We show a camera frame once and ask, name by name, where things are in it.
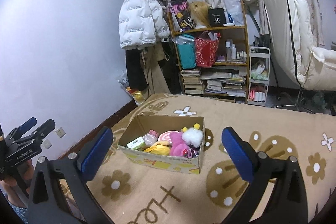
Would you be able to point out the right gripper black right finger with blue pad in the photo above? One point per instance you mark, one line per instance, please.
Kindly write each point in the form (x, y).
(288, 200)

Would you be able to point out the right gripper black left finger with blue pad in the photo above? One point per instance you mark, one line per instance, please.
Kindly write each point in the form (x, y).
(47, 201)

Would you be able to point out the green tissue pack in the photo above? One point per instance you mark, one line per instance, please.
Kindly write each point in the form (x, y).
(137, 144)

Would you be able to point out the white fluffy bee plush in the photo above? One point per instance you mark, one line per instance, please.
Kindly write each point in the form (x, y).
(193, 136)

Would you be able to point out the pink clear-wrapped packet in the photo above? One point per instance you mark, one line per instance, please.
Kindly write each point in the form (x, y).
(150, 138)

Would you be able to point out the pink strawberry bear plush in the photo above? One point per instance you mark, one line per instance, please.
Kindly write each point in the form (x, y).
(179, 148)

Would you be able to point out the yellow plush toy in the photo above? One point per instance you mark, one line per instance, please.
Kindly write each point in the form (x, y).
(159, 148)

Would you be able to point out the pink swirl roll plush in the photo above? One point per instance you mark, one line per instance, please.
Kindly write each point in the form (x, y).
(170, 138)

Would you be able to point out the white-haired blindfolded doll plush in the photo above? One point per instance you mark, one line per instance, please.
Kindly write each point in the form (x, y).
(192, 152)

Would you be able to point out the person's left hand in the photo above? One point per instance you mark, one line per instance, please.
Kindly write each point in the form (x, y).
(9, 180)

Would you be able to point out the open cardboard box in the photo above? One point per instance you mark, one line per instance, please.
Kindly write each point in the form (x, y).
(141, 125)

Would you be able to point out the pile of magazines right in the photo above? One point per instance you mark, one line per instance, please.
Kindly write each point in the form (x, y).
(225, 81)

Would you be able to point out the beige trench coat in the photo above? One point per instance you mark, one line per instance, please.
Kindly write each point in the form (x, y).
(156, 82)

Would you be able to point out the white rolling cart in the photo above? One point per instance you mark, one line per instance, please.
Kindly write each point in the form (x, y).
(259, 75)

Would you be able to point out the stack of books left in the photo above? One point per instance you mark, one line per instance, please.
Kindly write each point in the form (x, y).
(192, 83)

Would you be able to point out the wooden shelf unit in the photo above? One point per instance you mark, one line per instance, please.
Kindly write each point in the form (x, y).
(233, 44)

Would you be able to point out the white puffer jacket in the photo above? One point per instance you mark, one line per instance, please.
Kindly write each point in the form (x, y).
(142, 24)

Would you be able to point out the red gift bag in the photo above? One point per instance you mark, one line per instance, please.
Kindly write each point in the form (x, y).
(206, 46)

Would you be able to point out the teal bag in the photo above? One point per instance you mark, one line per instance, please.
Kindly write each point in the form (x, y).
(186, 49)

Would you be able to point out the cream padded chair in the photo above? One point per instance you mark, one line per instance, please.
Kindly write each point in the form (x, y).
(296, 51)

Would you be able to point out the black box marked 40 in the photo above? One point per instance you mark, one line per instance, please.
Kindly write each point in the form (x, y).
(217, 17)

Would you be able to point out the pink black graphic bag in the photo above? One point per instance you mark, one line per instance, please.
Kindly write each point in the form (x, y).
(180, 15)

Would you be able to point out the blonde wig head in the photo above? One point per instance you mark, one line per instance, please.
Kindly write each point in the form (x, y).
(199, 12)

